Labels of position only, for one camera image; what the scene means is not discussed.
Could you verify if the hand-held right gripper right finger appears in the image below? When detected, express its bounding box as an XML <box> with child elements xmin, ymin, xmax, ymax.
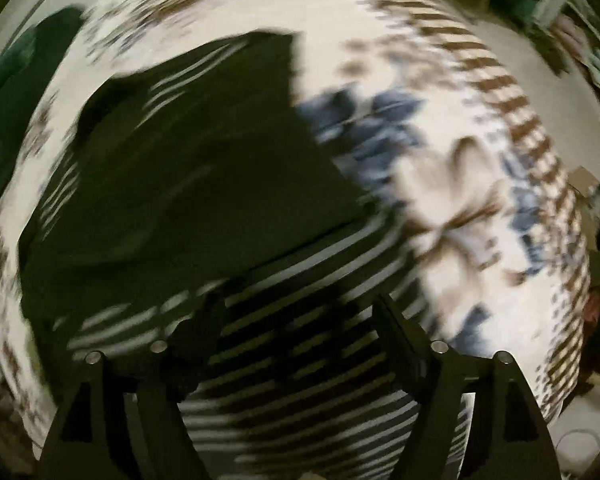
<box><xmin>372</xmin><ymin>293</ymin><xmax>564</xmax><ymax>480</ymax></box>

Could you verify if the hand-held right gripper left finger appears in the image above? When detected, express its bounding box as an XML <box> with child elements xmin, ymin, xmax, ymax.
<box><xmin>39</xmin><ymin>291</ymin><xmax>230</xmax><ymax>480</ymax></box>

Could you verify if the black garment with white stripes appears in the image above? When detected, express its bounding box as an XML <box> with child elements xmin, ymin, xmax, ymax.
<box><xmin>19</xmin><ymin>31</ymin><xmax>473</xmax><ymax>480</ymax></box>

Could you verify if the floral printed bed sheet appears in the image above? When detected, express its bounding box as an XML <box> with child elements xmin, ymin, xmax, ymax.
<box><xmin>0</xmin><ymin>0</ymin><xmax>595</xmax><ymax>463</ymax></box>

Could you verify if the white open shelf cabinet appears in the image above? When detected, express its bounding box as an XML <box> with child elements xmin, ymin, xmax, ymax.
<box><xmin>480</xmin><ymin>0</ymin><xmax>600</xmax><ymax>126</ymax></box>

